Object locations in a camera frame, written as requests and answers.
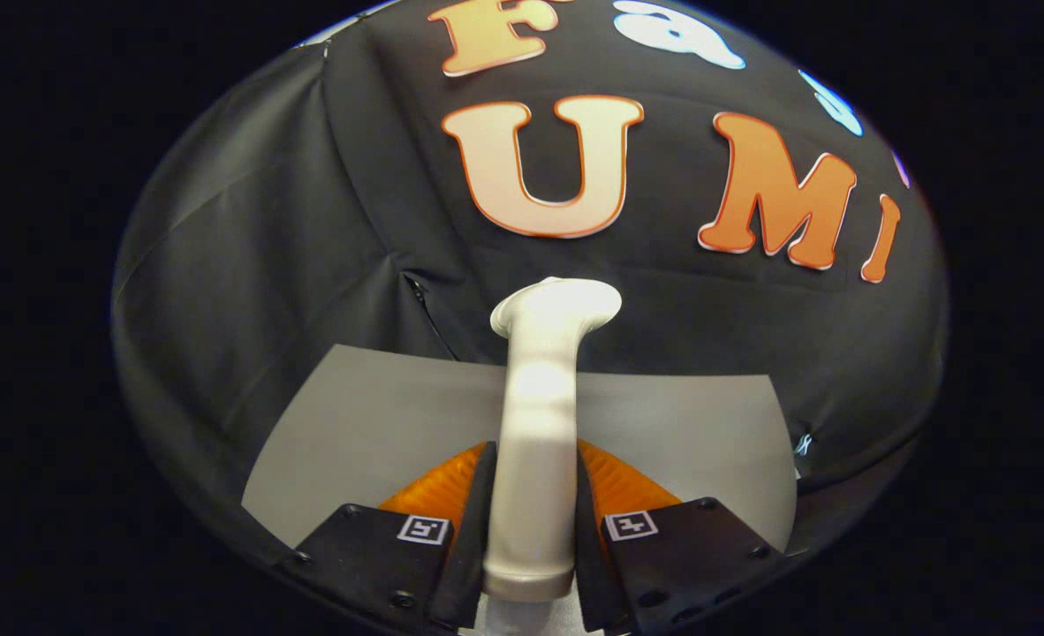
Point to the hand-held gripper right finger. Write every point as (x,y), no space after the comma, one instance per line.
(593,574)

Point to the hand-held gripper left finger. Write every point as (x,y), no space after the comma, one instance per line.
(469,565)

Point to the grey drawer cabinet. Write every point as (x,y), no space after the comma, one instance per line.
(354,424)

